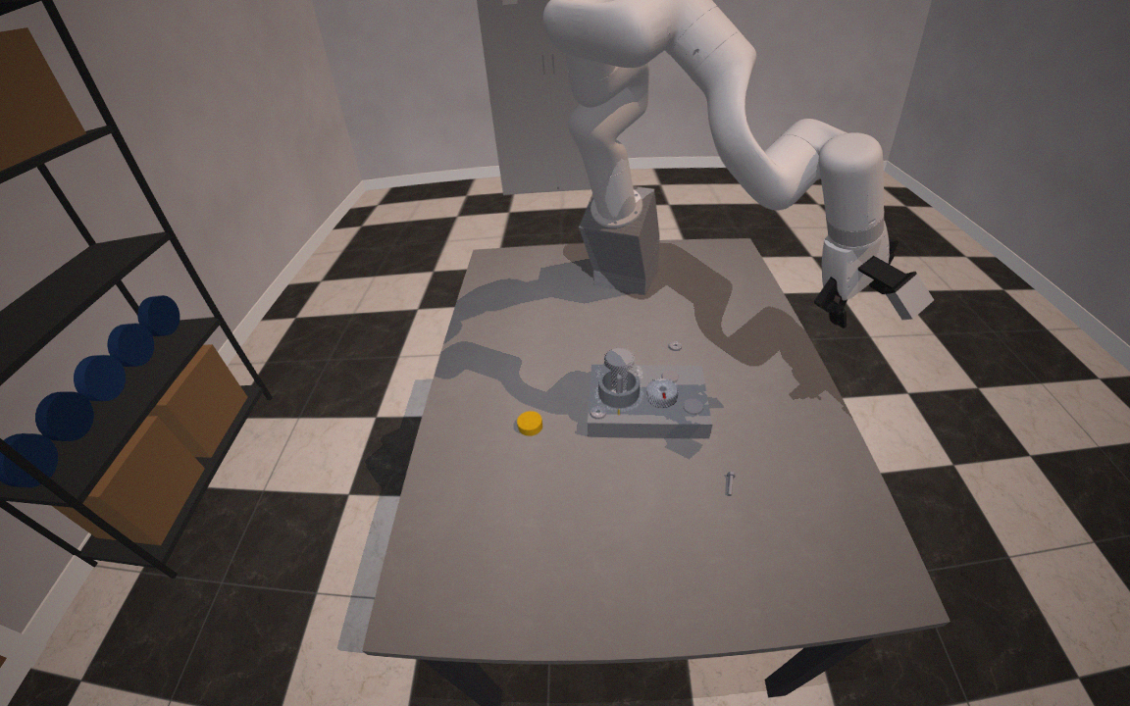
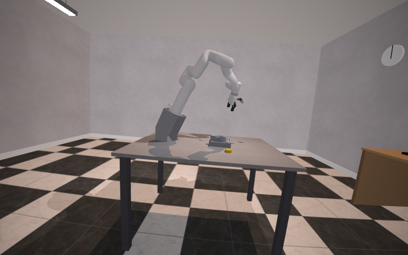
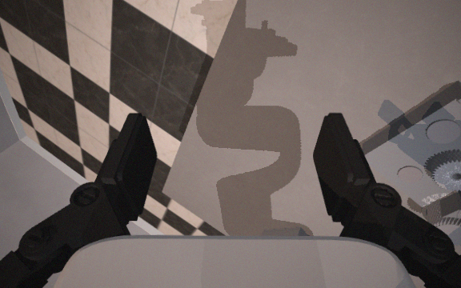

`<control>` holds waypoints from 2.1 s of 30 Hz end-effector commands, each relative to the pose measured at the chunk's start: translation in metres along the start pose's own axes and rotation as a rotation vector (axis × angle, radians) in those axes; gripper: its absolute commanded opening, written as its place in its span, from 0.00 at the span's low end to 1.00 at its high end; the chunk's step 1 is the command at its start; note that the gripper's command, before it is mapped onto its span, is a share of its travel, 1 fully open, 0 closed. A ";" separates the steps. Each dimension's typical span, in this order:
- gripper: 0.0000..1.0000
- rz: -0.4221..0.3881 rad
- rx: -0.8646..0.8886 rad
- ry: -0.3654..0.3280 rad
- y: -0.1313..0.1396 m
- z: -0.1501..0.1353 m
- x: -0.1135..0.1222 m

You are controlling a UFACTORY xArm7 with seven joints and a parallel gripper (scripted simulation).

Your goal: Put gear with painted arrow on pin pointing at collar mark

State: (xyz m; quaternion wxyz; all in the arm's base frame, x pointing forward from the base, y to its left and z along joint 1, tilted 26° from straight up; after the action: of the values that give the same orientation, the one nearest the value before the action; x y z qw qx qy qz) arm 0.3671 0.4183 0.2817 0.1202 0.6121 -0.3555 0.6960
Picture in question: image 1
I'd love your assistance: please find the yellow short cylinder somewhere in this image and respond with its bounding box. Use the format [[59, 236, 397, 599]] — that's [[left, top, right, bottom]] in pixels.
[[518, 411, 542, 436]]

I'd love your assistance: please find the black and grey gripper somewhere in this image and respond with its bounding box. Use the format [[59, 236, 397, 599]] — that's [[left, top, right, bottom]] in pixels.
[[814, 223, 899, 328]]

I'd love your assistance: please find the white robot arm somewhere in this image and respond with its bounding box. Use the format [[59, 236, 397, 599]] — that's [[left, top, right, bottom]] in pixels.
[[542, 0, 935, 320]]

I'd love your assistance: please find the grey toothed gear with red arrow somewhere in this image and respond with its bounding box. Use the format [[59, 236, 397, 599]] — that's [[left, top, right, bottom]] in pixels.
[[646, 378, 679, 408]]

